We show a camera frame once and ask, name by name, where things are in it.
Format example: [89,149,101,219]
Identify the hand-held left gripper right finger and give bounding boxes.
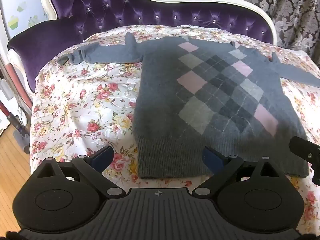
[191,146,284,197]

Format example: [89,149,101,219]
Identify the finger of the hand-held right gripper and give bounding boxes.
[288,136,320,178]

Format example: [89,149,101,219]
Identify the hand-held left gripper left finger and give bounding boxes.
[32,146,126,199]

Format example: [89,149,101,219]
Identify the grey argyle knit sweater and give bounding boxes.
[57,32,320,179]

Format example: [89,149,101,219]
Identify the floral printed blanket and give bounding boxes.
[29,24,320,232]

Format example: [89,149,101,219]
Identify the red and white appliance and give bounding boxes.
[0,62,33,153]

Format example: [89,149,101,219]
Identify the brown damask curtain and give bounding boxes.
[136,0,320,67]

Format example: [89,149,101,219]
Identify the purple tufted sofa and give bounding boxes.
[7,0,278,93]

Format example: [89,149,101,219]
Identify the green cupcake wall sticker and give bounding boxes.
[7,1,38,32]

